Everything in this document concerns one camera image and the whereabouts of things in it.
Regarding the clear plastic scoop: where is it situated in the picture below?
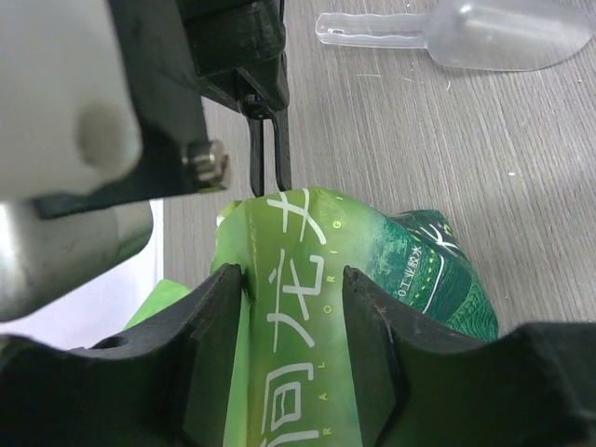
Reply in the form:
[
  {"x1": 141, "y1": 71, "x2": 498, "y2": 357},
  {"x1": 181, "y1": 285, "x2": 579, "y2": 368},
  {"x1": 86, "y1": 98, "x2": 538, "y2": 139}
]
[{"x1": 315, "y1": 1, "x2": 595, "y2": 72}]

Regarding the green litter bag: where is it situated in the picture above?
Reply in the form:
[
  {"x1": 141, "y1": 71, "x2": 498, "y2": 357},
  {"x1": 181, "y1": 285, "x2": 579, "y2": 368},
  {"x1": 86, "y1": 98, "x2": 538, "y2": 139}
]
[{"x1": 123, "y1": 184, "x2": 500, "y2": 447}]

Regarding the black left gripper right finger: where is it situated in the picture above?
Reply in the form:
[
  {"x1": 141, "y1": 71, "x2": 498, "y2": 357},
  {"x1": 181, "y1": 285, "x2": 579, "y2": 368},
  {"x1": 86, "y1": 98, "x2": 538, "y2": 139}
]
[{"x1": 343, "y1": 267, "x2": 595, "y2": 446}]

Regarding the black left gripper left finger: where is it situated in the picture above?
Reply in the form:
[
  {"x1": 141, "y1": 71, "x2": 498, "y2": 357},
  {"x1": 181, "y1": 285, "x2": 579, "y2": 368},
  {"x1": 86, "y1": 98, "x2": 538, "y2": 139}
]
[{"x1": 1, "y1": 264, "x2": 242, "y2": 446}]

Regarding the black bag clip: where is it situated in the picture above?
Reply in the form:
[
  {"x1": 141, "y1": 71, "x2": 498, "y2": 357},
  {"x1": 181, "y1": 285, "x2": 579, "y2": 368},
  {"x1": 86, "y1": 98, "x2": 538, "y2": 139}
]
[{"x1": 241, "y1": 92, "x2": 293, "y2": 196}]

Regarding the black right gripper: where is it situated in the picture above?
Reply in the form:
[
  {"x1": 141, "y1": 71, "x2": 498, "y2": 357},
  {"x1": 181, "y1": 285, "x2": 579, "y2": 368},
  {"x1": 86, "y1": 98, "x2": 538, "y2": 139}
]
[{"x1": 34, "y1": 1, "x2": 290, "y2": 219}]

